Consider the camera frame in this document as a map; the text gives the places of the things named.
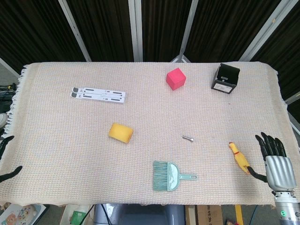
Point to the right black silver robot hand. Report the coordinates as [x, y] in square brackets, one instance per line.
[280, 171]

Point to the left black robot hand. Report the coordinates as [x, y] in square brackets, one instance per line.
[11, 172]

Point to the small silver bolt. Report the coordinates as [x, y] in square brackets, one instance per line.
[187, 138]

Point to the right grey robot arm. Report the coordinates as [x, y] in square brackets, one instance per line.
[286, 211]

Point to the teal hand brush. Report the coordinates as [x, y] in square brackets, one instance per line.
[172, 175]

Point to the yellow rubber chicken toy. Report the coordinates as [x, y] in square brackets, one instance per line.
[239, 157]

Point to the colourful picture box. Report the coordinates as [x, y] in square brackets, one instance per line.
[14, 216]

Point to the green packet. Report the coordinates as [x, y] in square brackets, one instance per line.
[78, 216]

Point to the brown cardboard box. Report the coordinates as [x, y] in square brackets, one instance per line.
[204, 215]

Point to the black open cardboard box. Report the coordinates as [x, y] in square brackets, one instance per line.
[221, 87]

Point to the white folded laptop stand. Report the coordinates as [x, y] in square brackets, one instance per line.
[98, 95]

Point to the yellow sponge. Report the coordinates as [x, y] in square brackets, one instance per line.
[120, 132]

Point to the grey robot torso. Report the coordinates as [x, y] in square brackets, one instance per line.
[140, 215]

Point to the red foam cube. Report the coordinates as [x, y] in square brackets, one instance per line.
[175, 78]

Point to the beige woven tablecloth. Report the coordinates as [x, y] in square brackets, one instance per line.
[150, 112]

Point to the dark brown curtain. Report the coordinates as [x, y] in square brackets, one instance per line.
[105, 28]

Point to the white frame post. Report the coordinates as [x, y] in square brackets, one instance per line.
[189, 23]
[293, 98]
[8, 66]
[136, 30]
[266, 30]
[74, 30]

